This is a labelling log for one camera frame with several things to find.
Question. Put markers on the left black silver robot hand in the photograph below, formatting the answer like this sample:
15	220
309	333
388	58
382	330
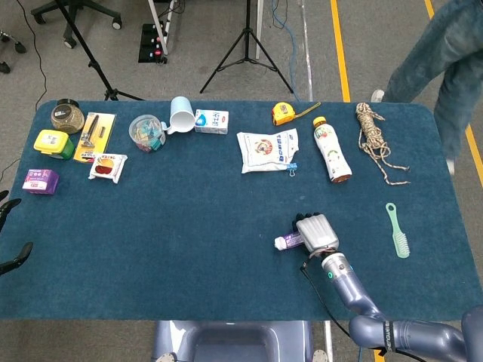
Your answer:
23	252

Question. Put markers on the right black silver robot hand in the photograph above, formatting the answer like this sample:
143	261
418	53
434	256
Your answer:
317	232

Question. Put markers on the purple white toothpaste tube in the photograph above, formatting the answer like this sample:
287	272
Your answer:
283	242

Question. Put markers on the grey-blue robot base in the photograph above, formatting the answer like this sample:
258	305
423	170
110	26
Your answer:
234	343

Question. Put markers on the yellow green box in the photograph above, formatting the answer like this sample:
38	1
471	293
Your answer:
51	141

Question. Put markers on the glass jar black lid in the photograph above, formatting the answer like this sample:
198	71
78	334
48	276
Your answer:
68	118

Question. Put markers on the blue binder clip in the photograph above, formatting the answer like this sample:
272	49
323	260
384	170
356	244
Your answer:
291	167

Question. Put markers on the small purple box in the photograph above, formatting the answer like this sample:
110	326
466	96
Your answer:
39	181

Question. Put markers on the drink bottle yellow cap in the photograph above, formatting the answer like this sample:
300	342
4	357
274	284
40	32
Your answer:
332	151

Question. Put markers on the mint green hairbrush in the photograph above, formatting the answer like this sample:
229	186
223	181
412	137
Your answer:
401	241

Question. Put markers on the white printed snack bag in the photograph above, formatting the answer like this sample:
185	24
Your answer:
264	151

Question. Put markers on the white red snack packet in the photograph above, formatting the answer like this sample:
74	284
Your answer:
107	167

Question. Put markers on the yellow tape measure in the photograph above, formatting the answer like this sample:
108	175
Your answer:
283	113

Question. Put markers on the razor on yellow card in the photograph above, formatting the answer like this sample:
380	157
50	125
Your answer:
94	132

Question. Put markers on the blue carpet table mat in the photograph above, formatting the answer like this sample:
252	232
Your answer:
170	234

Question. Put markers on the white blue carton box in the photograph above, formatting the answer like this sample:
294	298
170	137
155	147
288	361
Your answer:
211	121

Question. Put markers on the clear tub of binder clips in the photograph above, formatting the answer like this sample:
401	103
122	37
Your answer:
147	134

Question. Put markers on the light blue mug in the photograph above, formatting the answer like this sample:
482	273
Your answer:
181	117

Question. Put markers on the black wheeled chair base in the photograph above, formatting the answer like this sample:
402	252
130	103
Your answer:
19	47

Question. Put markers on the black slanted light stand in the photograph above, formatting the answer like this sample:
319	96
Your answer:
87	53

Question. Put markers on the person in blue jeans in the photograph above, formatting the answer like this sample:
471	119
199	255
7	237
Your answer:
453	45

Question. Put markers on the black power strip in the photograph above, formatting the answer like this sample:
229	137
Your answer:
151	41

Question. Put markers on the black office chair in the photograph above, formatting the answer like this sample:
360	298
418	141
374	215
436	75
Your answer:
115	22

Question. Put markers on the white slanted table leg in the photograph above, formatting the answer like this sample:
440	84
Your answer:
156	19

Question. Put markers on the white upright post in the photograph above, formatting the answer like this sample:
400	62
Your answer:
259	26

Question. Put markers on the black camera tripod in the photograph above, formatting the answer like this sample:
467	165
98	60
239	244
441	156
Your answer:
248	22

